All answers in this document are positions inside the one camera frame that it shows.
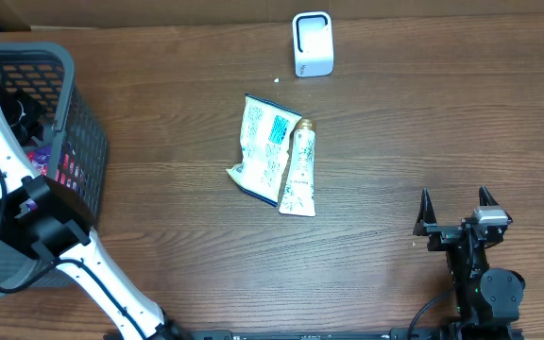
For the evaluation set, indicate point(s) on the white floral tube gold cap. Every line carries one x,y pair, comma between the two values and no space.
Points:
299,192

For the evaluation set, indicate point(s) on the dark grey plastic basket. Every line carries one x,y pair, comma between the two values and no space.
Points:
46,71

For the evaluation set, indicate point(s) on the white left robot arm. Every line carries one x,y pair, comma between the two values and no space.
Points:
49,222

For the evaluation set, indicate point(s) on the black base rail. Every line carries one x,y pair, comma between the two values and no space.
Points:
393,334

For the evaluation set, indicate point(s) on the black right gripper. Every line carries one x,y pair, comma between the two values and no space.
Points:
442,234

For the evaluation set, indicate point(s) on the white printed snack bag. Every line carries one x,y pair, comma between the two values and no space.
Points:
264,140

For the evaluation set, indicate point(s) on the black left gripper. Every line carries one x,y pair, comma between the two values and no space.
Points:
37,111

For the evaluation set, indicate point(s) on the white barcode scanner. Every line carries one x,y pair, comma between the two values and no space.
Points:
313,44

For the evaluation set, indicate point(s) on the red purple liner pack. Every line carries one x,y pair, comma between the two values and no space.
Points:
68,171

